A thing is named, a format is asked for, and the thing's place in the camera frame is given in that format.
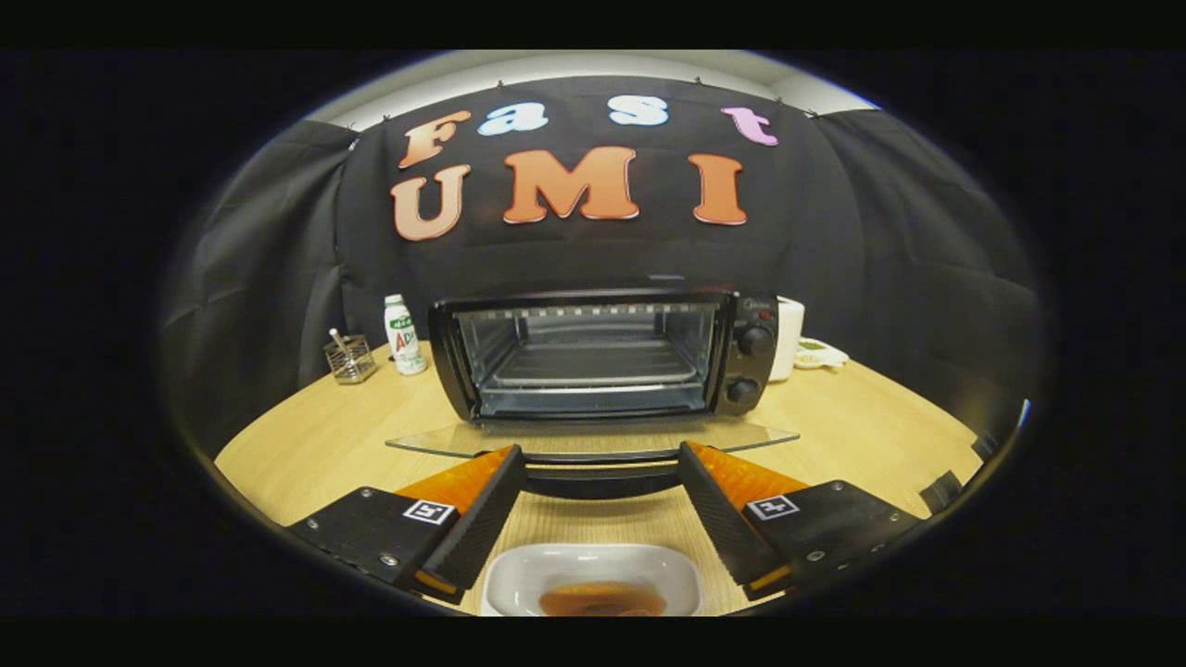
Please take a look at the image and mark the metal wire basket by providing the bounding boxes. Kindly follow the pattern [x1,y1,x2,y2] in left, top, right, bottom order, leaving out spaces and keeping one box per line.
[322,333,378,385]

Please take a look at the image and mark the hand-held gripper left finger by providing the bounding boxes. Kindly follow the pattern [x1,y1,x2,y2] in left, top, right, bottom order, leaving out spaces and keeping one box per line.
[287,445,525,606]

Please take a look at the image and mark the white kitchen appliance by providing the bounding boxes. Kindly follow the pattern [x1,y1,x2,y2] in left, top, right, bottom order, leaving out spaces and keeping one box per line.
[769,296,806,383]

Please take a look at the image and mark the white bottle green label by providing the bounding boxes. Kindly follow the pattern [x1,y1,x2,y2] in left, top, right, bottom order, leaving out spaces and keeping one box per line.
[384,295,429,376]

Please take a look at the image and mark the small white dish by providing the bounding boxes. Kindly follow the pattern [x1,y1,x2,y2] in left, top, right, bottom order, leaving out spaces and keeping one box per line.
[795,337,850,371]

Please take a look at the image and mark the sugared ring donut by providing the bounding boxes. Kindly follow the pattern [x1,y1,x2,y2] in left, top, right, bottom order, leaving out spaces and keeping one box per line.
[539,581,668,617]

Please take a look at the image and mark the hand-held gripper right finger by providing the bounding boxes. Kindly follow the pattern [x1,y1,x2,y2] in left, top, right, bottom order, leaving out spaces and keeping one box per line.
[678,441,927,602]

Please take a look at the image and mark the white ceramic dish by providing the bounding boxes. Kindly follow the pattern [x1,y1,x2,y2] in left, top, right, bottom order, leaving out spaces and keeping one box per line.
[480,543,703,617]

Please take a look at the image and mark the black toaster oven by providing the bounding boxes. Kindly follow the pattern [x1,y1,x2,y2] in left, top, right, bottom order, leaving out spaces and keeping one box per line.
[385,287,800,501]

